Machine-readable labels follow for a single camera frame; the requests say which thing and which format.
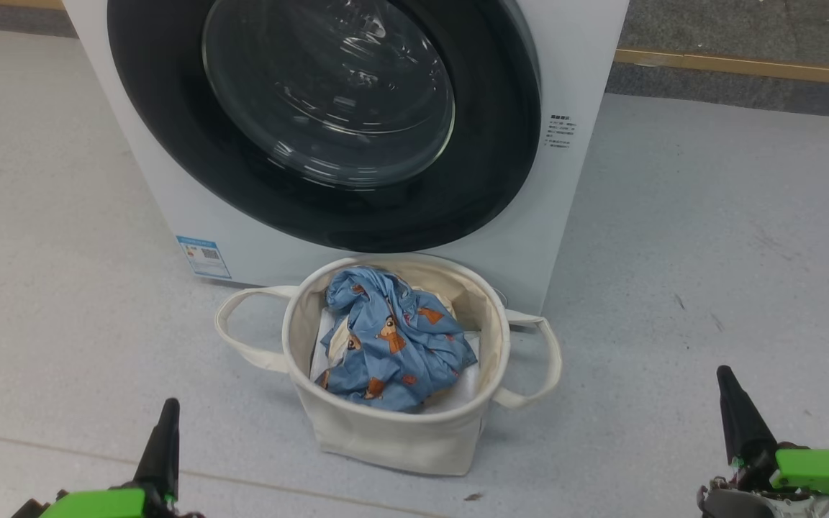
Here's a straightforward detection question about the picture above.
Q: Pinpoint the round glass washer door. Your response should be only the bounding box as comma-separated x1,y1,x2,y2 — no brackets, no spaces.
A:
107,0,543,254

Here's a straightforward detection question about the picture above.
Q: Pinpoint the white front-load washing machine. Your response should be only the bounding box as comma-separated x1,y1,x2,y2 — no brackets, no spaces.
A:
62,0,631,317

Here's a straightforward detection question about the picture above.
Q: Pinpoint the blue energy label sticker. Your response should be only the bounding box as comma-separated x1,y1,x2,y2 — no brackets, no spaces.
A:
176,235,232,280

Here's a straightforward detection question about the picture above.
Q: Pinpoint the wooden baseboard strip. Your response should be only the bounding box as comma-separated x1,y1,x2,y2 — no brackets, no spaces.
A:
615,48,829,88

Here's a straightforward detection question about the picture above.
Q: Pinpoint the cream canvas laundry basket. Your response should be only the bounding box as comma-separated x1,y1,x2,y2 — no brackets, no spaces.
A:
214,253,563,477

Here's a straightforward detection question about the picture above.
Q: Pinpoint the blue cartoon print garment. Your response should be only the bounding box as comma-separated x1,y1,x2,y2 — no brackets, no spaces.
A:
316,266,478,413

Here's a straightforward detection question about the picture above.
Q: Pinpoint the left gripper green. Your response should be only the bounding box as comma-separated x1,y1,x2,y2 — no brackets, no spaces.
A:
12,398,203,518

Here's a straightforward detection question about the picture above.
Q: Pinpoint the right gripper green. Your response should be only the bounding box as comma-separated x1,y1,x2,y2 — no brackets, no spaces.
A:
699,365,829,518

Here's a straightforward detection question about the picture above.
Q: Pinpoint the white sheet basket liner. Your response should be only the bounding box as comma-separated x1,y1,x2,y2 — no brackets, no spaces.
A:
310,309,484,414

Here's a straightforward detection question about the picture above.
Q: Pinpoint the beige garment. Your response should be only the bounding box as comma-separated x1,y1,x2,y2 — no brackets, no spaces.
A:
325,284,458,360

